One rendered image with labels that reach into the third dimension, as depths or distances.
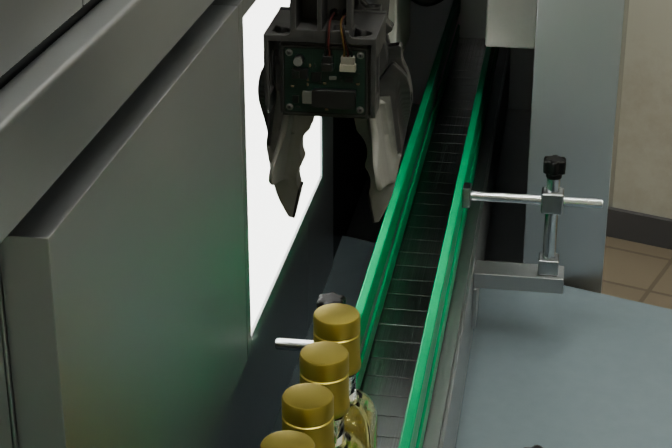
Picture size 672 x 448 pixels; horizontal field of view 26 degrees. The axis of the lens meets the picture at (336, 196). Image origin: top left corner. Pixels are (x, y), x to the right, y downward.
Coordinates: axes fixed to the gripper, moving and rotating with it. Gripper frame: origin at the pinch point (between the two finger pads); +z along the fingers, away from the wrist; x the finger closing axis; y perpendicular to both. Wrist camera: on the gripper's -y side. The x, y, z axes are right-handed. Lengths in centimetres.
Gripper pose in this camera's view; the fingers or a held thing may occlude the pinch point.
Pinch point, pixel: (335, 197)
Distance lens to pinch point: 101.2
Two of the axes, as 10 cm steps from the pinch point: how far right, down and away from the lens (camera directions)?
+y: -1.4, 3.9, -9.1
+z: 0.0, 9.2, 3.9
